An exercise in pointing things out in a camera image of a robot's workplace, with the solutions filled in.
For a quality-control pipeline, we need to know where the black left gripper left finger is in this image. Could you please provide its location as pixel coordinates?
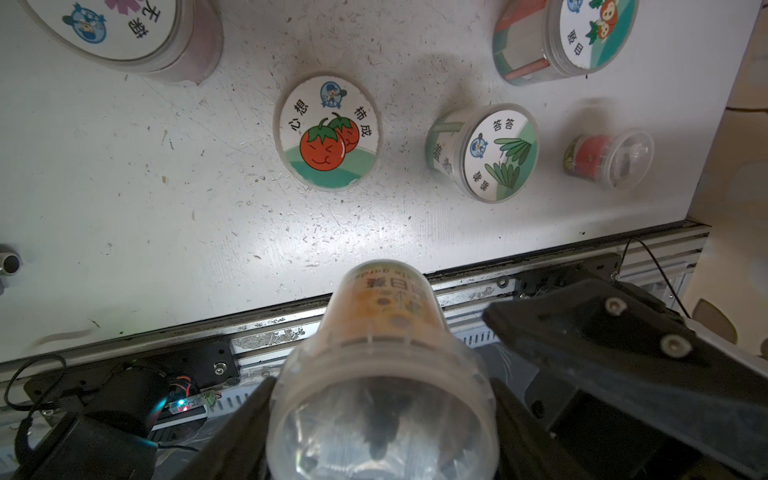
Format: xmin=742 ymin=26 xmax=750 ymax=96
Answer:
xmin=175 ymin=377 xmax=277 ymax=480

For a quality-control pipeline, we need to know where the tomato lid seed jar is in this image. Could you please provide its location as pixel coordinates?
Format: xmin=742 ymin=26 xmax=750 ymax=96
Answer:
xmin=273 ymin=71 xmax=383 ymax=191

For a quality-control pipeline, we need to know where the green lid seed jar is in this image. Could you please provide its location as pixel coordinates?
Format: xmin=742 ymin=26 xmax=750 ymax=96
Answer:
xmin=425 ymin=104 xmax=540 ymax=204

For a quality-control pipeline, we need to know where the lidded seed jar by shelf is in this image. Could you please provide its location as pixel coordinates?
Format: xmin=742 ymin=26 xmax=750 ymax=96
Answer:
xmin=492 ymin=0 xmax=639 ymax=86

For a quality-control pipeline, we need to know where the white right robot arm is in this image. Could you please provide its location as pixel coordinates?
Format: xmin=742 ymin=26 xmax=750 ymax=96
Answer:
xmin=482 ymin=279 xmax=767 ymax=479

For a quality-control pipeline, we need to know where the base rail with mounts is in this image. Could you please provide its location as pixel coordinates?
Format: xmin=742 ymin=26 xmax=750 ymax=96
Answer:
xmin=0 ymin=220 xmax=712 ymax=469

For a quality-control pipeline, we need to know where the flower lid seed jar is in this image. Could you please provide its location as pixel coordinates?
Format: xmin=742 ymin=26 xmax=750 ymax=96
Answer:
xmin=20 ymin=0 xmax=224 ymax=84

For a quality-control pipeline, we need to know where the metal tee pipe fitting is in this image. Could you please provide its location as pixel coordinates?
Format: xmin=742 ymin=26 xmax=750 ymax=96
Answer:
xmin=0 ymin=245 xmax=22 ymax=295

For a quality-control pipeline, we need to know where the small clear seed cup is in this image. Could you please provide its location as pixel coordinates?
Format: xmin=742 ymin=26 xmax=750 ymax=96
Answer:
xmin=266 ymin=260 xmax=500 ymax=479

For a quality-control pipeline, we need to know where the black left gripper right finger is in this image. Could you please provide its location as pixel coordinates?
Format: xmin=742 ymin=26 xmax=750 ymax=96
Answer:
xmin=490 ymin=378 xmax=591 ymax=480

